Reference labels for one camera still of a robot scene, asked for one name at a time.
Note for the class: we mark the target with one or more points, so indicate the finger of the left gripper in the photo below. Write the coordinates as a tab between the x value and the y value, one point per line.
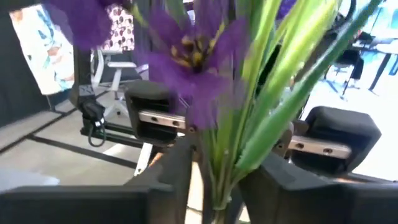
195	133
286	140

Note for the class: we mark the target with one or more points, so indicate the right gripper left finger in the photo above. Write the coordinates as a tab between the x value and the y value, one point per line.
93	205

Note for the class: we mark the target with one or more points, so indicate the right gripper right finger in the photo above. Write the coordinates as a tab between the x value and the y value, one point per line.
311	205

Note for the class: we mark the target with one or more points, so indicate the purple artificial flower bunch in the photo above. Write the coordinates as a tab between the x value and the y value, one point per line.
199	56

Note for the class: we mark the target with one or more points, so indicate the white office chair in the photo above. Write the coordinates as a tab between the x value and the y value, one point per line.
121	64

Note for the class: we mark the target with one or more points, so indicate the polka dot fabric panel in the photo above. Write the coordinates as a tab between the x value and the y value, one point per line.
121	28

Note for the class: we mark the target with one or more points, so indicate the black office chair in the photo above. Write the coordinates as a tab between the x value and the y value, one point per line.
353	62

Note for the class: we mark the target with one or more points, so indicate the white floral fabric panel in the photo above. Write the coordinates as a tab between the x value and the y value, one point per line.
43	53

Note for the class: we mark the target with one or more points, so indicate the desk with black legs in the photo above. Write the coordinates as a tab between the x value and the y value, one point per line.
381	71

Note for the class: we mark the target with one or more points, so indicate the black stand post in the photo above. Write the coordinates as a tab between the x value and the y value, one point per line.
81	68

